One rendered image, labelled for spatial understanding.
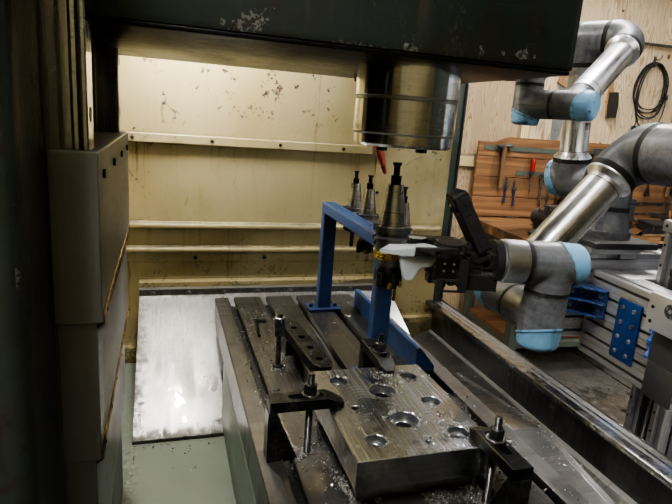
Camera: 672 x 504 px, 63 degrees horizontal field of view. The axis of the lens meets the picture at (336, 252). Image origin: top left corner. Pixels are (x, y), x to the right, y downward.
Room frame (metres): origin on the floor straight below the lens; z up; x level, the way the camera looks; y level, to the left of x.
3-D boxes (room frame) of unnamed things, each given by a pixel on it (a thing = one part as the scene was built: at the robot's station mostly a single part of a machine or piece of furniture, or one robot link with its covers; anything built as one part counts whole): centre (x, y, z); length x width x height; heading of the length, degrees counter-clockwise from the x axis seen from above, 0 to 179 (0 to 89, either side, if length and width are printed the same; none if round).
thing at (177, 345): (1.51, 0.10, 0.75); 0.89 x 0.70 x 0.26; 108
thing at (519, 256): (0.92, -0.30, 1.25); 0.08 x 0.05 x 0.08; 7
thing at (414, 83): (0.89, -0.09, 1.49); 0.16 x 0.16 x 0.12
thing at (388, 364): (1.04, -0.10, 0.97); 0.13 x 0.03 x 0.15; 18
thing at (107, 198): (0.76, 0.33, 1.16); 0.48 x 0.05 x 0.51; 18
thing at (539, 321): (0.94, -0.37, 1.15); 0.11 x 0.08 x 0.11; 17
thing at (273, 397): (0.84, 0.03, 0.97); 0.13 x 0.03 x 0.15; 108
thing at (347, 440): (0.86, -0.12, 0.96); 0.29 x 0.23 x 0.05; 18
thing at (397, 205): (0.89, -0.09, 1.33); 0.04 x 0.04 x 0.07
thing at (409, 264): (0.86, -0.12, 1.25); 0.09 x 0.03 x 0.06; 110
